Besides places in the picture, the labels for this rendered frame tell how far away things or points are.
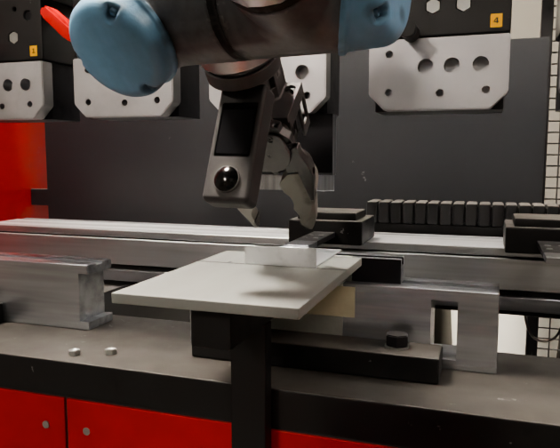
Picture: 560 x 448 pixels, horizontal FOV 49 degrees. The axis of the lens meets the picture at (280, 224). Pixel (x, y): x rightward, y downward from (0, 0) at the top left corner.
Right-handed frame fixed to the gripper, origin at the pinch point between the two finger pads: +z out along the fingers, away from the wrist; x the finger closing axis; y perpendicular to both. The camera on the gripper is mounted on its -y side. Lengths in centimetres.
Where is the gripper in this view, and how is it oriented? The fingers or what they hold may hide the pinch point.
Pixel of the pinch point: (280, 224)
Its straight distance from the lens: 68.9
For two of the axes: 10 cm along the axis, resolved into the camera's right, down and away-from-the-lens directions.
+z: 2.1, 6.9, 6.9
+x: -9.5, -0.4, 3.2
